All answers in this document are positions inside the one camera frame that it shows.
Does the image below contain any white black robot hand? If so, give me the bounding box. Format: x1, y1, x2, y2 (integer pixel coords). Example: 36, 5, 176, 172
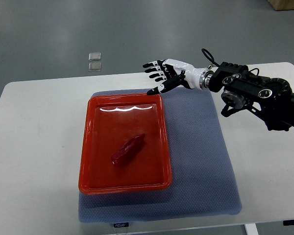
143, 59, 204, 95

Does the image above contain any red pepper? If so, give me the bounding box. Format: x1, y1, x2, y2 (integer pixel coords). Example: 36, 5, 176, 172
111, 134, 145, 166

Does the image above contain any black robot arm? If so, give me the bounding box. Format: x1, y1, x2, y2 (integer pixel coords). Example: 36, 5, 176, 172
143, 48, 294, 131

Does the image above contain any red plastic tray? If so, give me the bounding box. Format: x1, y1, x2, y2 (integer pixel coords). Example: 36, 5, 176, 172
78, 93, 172, 195

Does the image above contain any upper floor outlet plate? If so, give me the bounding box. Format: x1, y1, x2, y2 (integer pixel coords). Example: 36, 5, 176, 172
88, 52, 101, 61

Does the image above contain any blue-grey mesh mat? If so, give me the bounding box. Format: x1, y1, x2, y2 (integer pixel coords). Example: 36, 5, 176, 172
79, 88, 242, 223

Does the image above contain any cardboard box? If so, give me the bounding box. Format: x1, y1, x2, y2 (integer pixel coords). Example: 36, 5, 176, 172
268, 0, 294, 11

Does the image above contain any black table label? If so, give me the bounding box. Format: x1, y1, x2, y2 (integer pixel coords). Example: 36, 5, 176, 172
113, 222, 129, 228

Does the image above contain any white table leg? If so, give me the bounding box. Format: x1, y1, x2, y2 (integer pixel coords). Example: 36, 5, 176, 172
244, 223, 259, 235

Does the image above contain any black table controller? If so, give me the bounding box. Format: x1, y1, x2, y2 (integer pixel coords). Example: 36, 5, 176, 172
283, 220, 294, 226

